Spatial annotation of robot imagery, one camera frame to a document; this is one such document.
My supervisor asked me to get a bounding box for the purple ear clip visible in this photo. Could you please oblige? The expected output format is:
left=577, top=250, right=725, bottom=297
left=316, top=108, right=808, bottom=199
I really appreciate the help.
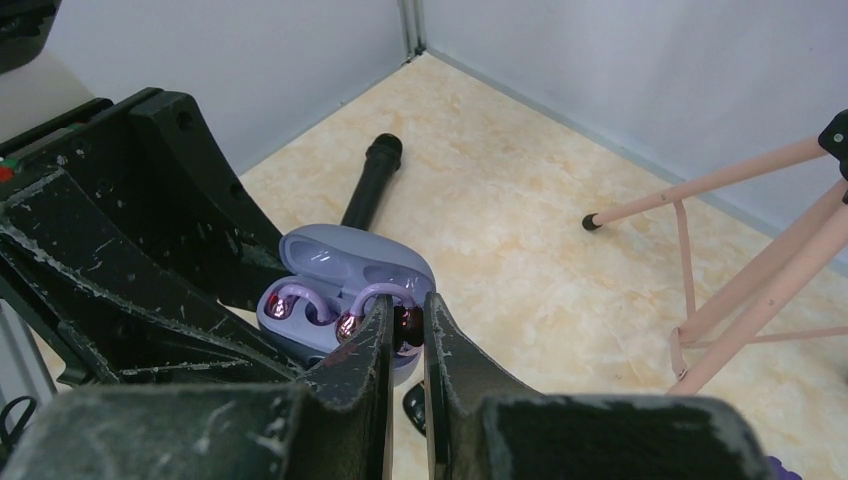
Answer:
left=335, top=283, right=424, bottom=358
left=260, top=283, right=337, bottom=326

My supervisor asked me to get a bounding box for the pink music stand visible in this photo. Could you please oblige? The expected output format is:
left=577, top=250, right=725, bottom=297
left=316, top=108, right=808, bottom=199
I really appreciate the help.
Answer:
left=582, top=111, right=847, bottom=396

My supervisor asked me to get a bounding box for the black earbud charging case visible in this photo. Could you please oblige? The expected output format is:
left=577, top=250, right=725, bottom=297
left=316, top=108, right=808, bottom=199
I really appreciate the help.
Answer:
left=402, top=381, right=427, bottom=437

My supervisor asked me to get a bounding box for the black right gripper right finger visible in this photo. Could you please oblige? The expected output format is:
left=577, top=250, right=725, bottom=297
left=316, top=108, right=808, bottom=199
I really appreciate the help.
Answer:
left=424, top=293, right=775, bottom=479

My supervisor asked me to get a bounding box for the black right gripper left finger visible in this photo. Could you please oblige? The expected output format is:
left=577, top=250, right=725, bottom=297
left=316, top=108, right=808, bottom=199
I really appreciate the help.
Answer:
left=1, top=296, right=393, bottom=479

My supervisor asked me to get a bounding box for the black marker with orange cap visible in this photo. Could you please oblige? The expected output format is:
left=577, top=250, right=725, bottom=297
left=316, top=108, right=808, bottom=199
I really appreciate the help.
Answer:
left=341, top=133, right=403, bottom=231

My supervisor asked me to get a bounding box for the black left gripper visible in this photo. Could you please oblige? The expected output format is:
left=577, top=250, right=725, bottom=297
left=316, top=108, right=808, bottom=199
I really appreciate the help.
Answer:
left=1, top=88, right=300, bottom=386

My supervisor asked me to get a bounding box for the grey blue oval case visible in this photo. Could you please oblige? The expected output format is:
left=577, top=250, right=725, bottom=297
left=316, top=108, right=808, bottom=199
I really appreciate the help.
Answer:
left=256, top=224, right=436, bottom=367

